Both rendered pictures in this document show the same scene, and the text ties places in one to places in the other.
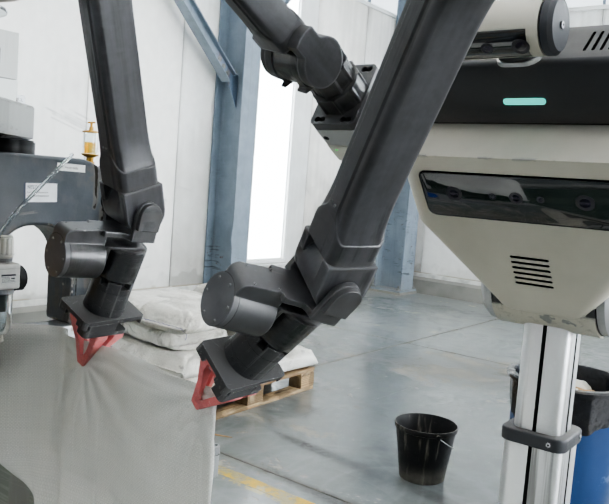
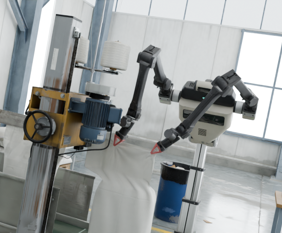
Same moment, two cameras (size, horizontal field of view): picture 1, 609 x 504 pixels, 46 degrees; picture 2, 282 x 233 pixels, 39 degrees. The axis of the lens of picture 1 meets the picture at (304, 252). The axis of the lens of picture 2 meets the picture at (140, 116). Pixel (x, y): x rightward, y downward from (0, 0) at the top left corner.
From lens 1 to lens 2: 1.78 m
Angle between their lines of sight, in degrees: 20
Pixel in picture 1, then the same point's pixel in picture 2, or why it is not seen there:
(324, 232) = (186, 124)
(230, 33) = (25, 8)
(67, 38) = not seen: outside the picture
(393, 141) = (202, 112)
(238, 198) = (23, 86)
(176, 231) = not seen: outside the picture
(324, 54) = (168, 83)
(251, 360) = (167, 144)
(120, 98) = (141, 93)
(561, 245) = (209, 127)
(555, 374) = (203, 154)
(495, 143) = not seen: hidden behind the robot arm
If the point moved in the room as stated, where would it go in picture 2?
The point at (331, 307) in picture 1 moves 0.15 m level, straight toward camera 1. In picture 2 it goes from (185, 136) to (195, 140)
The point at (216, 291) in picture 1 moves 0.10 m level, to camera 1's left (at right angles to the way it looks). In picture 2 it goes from (167, 132) to (152, 130)
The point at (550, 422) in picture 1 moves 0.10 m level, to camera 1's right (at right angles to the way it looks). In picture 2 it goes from (201, 165) to (212, 166)
